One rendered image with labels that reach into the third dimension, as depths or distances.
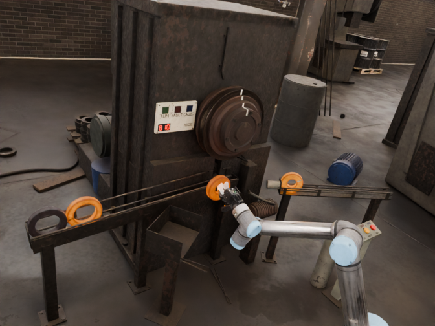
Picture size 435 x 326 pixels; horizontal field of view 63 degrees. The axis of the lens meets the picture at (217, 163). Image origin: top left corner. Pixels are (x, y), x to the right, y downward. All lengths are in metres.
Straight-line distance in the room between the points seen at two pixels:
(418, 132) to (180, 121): 3.04
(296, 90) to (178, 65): 2.98
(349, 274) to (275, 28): 1.50
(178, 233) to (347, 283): 0.91
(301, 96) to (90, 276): 3.39
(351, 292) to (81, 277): 1.71
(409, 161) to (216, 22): 3.11
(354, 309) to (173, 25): 1.64
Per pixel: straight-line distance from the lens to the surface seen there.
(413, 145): 4.57
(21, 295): 2.64
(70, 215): 2.03
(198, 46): 2.09
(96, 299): 2.54
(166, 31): 1.97
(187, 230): 2.09
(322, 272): 2.81
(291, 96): 4.89
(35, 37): 7.94
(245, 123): 2.14
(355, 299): 1.86
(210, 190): 2.05
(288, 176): 2.57
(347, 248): 1.71
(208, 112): 2.09
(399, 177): 4.74
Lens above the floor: 1.90
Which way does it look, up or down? 27 degrees down
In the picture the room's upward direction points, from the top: 10 degrees clockwise
